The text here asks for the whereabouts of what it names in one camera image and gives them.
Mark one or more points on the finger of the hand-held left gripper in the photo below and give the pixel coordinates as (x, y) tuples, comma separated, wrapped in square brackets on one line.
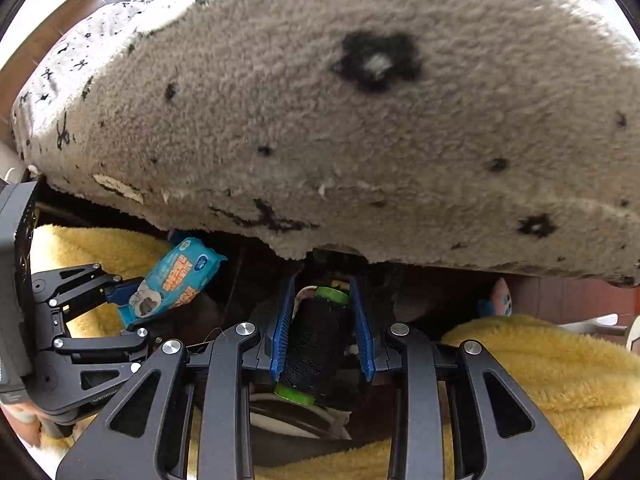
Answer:
[(122, 292), (95, 342)]

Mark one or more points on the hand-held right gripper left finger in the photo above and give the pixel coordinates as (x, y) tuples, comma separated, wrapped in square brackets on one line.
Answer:
[(282, 330)]

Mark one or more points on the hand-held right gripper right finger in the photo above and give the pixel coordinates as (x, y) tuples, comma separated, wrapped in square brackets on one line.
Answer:
[(362, 335)]

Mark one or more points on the black thread spool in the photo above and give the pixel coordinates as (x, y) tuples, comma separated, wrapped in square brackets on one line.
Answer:
[(315, 345)]

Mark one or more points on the blue tissue packet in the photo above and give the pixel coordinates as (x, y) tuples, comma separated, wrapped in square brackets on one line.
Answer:
[(175, 280)]

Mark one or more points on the white rimmed trash bin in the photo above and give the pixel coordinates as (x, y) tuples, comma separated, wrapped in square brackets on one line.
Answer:
[(300, 422)]

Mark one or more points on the person's left hand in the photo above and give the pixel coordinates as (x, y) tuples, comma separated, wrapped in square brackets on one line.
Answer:
[(22, 422)]

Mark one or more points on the blue and pink toy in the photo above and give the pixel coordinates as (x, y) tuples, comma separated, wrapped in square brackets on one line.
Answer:
[(497, 300)]

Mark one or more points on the yellow fleece blanket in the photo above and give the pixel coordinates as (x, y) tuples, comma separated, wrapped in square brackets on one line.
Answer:
[(525, 360)]

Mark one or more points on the grey printed fleece blanket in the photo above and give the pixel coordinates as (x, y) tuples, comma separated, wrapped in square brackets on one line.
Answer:
[(350, 160)]

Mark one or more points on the white bow print quilt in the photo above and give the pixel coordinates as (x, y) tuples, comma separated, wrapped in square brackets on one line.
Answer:
[(65, 60)]

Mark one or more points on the white plastic object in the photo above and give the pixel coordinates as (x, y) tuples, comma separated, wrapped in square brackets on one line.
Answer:
[(632, 332)]

